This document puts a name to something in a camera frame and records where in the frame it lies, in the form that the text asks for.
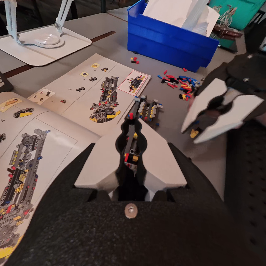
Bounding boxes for green felt bag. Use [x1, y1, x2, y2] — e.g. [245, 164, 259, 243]
[208, 0, 266, 30]

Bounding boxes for brown wooden case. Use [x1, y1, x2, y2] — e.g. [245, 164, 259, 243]
[213, 25, 243, 39]

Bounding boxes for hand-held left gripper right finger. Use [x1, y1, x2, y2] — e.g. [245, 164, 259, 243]
[135, 118, 188, 201]

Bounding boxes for black perforated chair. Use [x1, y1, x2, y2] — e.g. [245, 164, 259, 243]
[223, 118, 266, 266]

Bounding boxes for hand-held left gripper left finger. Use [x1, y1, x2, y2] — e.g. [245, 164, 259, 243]
[74, 119, 128, 201]

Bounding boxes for pile of mixed lego pins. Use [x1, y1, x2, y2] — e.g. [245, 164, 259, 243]
[157, 70, 203, 101]

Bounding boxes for lego car chassis model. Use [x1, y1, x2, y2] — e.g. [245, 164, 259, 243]
[123, 95, 163, 173]

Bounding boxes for lego instruction booklet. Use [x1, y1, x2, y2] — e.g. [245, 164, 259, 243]
[0, 53, 152, 250]

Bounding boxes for white paper bags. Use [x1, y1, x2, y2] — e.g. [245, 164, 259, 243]
[142, 0, 221, 38]

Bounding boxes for blue plastic bin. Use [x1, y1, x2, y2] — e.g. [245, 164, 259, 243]
[127, 0, 219, 73]

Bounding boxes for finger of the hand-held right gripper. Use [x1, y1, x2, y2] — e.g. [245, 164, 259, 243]
[193, 94, 265, 144]
[180, 78, 228, 134]

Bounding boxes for teal flat board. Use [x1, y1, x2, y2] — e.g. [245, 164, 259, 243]
[216, 37, 238, 52]

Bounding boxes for white metal stand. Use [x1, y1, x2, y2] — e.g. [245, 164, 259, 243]
[0, 0, 92, 66]

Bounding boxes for miniature white bicycle model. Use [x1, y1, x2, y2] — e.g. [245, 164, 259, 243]
[212, 4, 237, 27]

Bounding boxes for black office chair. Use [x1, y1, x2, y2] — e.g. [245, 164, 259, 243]
[243, 12, 266, 54]

